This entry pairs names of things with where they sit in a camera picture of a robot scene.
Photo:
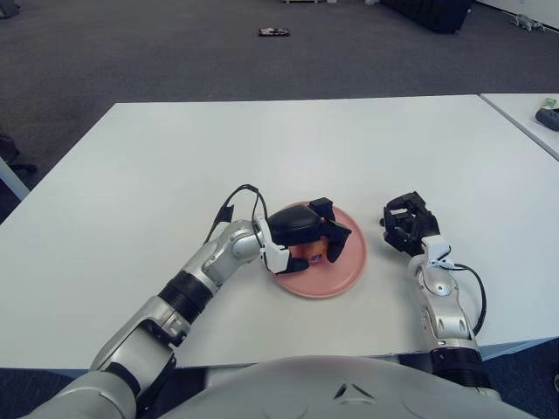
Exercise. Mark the black ribbed box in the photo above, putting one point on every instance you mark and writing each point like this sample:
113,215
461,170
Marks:
432,15

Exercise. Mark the grey robot torso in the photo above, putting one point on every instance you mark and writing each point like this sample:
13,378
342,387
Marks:
327,388

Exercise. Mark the small dark patterned floor object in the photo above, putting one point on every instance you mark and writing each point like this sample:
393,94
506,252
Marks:
274,32

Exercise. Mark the green packet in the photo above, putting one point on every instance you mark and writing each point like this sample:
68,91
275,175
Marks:
550,103

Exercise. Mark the pink round plate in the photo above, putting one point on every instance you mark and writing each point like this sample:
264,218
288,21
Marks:
345,270

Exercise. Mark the white table leg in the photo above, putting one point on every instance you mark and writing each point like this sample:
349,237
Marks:
13,179

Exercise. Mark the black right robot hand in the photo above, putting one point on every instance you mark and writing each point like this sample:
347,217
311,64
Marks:
412,222

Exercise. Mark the black handheld controller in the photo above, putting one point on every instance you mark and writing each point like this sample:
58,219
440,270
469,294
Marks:
548,118

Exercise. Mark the grey toy on floor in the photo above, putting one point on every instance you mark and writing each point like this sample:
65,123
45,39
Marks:
526,21

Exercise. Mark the red yellow apple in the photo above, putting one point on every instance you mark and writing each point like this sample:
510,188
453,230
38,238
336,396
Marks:
312,251

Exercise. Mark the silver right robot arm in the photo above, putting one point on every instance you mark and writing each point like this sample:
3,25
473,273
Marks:
441,292

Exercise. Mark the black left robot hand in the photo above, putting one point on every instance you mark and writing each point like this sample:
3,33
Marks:
292,222

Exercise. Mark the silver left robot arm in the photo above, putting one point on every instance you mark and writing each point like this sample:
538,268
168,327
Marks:
218,257

